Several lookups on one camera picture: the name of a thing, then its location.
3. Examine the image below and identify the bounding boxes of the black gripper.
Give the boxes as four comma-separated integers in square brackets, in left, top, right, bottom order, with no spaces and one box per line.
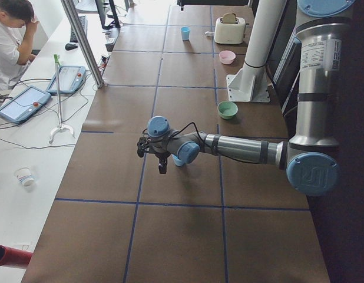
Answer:
[155,152,170,174]

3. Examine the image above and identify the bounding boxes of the light blue cup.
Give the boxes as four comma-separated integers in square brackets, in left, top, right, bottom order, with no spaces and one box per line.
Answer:
[180,27,190,41]
[172,155,185,167]

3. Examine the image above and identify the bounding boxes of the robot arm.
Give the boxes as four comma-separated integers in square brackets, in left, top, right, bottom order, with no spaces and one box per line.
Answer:
[137,1,354,196]

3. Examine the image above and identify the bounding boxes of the green bowl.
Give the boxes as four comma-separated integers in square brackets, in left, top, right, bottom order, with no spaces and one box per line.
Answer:
[217,101,238,120]

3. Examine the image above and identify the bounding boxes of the pink bowl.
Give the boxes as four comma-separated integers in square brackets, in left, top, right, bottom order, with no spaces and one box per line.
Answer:
[219,50,236,65]

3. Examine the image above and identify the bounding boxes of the teach pendant far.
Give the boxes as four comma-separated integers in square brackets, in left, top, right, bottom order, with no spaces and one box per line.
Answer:
[58,65,87,96]

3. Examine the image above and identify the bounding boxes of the teach pendant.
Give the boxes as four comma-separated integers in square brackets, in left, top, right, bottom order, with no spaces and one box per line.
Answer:
[58,65,87,96]
[0,86,51,123]

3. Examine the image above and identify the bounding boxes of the paper cup red stripes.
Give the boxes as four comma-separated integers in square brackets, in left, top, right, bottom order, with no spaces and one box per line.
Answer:
[14,167,34,187]

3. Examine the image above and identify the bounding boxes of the cream toaster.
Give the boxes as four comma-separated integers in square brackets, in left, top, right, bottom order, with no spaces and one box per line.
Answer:
[214,17,246,44]

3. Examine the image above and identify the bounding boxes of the reacher grabber tool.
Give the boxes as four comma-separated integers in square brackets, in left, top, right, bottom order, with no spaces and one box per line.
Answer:
[49,54,75,144]

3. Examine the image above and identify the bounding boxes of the black computer mouse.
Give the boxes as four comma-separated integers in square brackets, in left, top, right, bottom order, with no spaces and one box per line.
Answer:
[65,42,78,51]

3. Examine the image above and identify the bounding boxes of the teach pendant near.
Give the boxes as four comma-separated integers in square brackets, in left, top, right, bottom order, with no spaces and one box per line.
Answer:
[0,86,51,123]

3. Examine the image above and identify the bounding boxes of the toast slice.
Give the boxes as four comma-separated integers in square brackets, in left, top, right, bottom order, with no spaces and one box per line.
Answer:
[222,12,236,24]

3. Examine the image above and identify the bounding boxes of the black keyboard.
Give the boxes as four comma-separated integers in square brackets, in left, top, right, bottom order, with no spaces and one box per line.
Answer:
[69,15,88,43]

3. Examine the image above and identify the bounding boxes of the red cylinder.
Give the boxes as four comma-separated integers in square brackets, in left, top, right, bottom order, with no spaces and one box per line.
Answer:
[0,245,32,269]

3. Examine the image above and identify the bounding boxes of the seated person white shirt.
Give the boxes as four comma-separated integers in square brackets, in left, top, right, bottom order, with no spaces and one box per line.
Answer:
[0,1,38,91]

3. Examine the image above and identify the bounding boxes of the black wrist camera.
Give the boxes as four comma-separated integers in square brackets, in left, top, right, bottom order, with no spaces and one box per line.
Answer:
[137,137,149,158]

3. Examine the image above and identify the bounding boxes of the white pedestal column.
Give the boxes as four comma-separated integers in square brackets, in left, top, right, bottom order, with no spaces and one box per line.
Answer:
[226,0,287,103]

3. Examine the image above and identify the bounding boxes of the aluminium frame post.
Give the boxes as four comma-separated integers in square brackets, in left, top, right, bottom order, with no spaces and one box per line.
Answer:
[61,0,105,88]

